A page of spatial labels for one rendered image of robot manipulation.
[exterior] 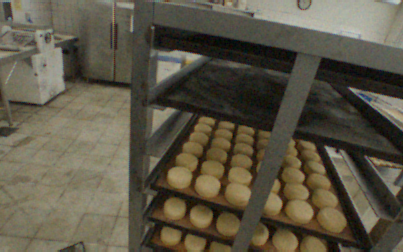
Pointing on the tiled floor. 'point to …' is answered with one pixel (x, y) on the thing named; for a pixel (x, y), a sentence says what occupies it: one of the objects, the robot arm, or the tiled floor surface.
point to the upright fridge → (106, 39)
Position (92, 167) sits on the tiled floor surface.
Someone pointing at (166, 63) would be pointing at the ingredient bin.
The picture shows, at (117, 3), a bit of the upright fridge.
